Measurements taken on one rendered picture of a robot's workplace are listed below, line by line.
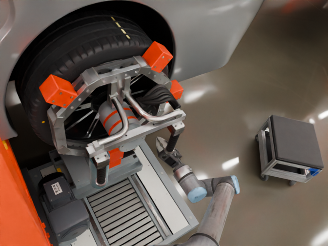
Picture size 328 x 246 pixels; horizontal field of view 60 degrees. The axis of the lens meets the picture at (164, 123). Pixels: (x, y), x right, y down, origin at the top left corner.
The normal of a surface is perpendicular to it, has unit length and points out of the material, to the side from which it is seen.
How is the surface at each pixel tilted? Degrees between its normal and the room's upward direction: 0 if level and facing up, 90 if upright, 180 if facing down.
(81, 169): 0
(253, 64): 0
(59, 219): 0
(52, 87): 45
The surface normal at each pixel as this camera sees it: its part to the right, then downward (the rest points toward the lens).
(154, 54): -0.57, -0.07
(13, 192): 0.53, 0.73
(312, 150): 0.19, -0.59
